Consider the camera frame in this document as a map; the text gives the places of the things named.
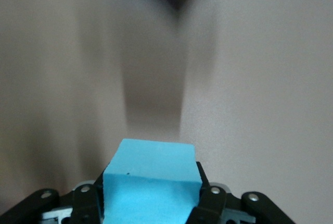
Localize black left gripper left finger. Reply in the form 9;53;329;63
71;173;105;224

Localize cyan foam cube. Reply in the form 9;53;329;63
102;138;204;224

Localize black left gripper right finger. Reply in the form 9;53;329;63
186;161;227;224

